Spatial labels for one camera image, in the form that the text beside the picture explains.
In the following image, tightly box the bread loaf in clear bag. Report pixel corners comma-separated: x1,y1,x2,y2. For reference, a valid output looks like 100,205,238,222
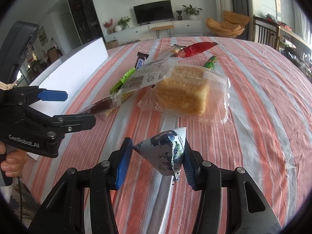
138,64,230,126

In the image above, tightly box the large potted green plant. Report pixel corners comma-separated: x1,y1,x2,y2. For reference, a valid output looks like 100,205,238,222
182,5,203,20

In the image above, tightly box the brown wafer cakes clear pack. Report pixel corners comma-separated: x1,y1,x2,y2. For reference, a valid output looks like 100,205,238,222
80,57,180,119

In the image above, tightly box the small potted plant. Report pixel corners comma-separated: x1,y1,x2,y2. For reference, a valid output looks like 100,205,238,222
175,10,183,21

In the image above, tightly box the person's left hand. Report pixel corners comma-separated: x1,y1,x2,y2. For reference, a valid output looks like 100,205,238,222
1,149,27,177

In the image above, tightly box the wooden bench stool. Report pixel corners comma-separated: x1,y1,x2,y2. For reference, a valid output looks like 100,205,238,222
151,25,175,39

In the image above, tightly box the blue white triangular snack pouch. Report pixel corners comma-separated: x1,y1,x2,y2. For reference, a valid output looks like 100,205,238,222
133,127,186,184

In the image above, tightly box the wooden side table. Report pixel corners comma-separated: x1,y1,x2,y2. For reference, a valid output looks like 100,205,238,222
273,24,311,56

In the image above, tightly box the black flat television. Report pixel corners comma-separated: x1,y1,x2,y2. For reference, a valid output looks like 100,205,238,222
133,0,174,25

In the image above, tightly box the red snack packet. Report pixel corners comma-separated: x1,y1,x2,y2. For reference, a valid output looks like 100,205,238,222
177,42,218,58

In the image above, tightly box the dark wooden dining chair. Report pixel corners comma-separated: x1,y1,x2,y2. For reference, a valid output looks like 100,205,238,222
253,16,280,50

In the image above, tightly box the green plant white pot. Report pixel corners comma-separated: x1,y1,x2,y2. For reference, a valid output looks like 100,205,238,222
114,16,131,32

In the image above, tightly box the red flower vase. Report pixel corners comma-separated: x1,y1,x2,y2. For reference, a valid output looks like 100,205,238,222
103,18,115,34

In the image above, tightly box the green tube snack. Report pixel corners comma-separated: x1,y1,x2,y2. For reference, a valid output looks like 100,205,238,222
204,56,218,70

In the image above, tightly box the Snickers chocolate bar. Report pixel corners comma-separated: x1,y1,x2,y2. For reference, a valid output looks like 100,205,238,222
134,52,149,70

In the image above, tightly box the light green snack pack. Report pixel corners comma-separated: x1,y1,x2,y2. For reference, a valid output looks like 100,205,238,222
109,68,136,94

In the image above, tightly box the yellow black long snack pack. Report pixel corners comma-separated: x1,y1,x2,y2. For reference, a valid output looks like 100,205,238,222
169,44,185,55

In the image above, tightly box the orange lounge chair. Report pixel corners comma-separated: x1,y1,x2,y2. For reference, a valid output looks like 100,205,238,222
206,11,250,38

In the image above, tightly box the white board panel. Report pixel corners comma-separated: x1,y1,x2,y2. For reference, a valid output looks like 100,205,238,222
30,38,108,117

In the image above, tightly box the white tv cabinet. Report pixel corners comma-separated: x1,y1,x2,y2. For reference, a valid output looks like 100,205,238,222
104,20,203,44

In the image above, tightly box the black display cabinet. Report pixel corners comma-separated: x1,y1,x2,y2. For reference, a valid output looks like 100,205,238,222
68,0,103,44

